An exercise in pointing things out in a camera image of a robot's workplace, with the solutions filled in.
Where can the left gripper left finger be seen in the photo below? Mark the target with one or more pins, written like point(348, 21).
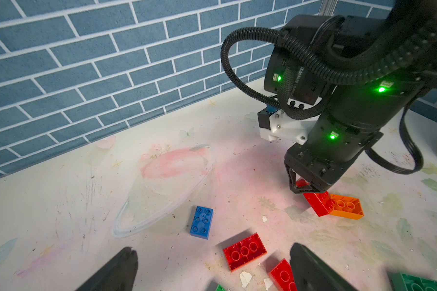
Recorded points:
point(118, 274)

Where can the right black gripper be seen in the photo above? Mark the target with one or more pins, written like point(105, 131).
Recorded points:
point(350, 125)

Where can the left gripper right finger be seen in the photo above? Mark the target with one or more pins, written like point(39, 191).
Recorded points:
point(310, 273)

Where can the red lego brick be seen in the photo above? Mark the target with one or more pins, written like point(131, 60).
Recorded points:
point(322, 203)

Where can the orange lego brick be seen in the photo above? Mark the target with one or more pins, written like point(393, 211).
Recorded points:
point(346, 207)

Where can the long green lego brick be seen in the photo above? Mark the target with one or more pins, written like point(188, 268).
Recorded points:
point(405, 282)

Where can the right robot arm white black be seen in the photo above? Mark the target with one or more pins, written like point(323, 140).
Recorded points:
point(351, 74)

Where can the red lego brick vertical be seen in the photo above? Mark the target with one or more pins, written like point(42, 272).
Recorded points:
point(282, 277)

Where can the red lego brick horizontal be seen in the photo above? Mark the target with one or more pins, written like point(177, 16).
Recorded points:
point(244, 252)

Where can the small green lego brick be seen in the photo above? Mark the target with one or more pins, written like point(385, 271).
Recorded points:
point(220, 288)

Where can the small blue lego brick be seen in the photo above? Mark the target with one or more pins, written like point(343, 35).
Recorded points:
point(201, 223)

